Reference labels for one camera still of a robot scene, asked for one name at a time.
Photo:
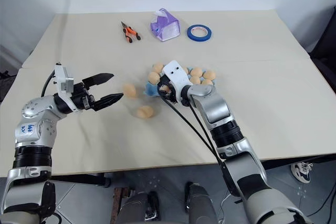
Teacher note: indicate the orange black pliers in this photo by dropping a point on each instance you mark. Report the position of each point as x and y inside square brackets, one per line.
[130, 33]

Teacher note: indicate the blue tape roll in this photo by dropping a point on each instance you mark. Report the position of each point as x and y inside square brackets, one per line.
[200, 32]

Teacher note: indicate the tan egg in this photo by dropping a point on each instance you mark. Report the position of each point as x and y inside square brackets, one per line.
[207, 82]
[209, 75]
[145, 111]
[186, 70]
[153, 77]
[158, 67]
[130, 90]
[165, 87]
[197, 72]
[194, 79]

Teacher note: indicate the blue egg carton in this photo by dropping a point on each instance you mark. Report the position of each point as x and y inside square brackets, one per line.
[151, 89]

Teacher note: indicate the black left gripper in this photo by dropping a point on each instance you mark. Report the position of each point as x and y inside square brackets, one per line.
[80, 98]

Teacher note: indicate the black table frame bar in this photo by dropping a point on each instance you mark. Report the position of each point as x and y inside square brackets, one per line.
[302, 159]
[78, 179]

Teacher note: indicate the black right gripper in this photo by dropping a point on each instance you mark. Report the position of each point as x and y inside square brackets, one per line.
[173, 95]

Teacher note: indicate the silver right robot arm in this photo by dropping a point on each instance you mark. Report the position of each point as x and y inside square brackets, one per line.
[218, 108]

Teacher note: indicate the purple tissue pack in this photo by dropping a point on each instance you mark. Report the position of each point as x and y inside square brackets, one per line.
[165, 27]

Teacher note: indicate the white dark sneaker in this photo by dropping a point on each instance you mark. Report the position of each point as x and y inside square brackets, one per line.
[302, 172]

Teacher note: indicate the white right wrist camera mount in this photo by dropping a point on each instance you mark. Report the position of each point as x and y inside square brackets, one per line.
[176, 74]

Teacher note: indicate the dark rounded robot leg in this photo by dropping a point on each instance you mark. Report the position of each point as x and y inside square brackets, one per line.
[199, 203]
[137, 208]

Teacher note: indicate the brown wooden post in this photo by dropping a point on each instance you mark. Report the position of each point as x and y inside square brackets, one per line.
[119, 204]

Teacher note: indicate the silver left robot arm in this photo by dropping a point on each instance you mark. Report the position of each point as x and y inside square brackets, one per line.
[34, 129]

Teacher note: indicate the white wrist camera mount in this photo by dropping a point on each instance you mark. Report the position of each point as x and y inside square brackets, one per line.
[176, 74]
[63, 82]

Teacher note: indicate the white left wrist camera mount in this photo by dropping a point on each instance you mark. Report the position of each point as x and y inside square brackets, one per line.
[63, 82]

